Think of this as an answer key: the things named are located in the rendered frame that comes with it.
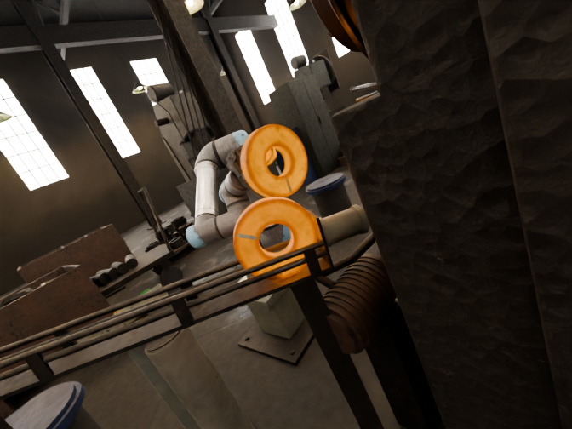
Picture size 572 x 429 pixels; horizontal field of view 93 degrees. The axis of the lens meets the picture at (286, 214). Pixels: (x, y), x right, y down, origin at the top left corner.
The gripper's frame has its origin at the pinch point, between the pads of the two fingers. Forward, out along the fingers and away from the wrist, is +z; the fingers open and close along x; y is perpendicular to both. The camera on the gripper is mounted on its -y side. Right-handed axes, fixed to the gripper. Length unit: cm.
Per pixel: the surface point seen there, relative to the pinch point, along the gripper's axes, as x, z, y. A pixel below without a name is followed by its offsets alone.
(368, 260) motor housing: 6.5, -0.6, -32.6
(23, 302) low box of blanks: -104, -197, 32
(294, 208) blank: -7.3, 7.9, -12.3
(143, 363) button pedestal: -48, -51, -27
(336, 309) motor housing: -9.1, 2.5, -33.8
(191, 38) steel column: 143, -227, 211
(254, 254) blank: -16.6, 2.5, -15.2
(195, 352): -34, -36, -31
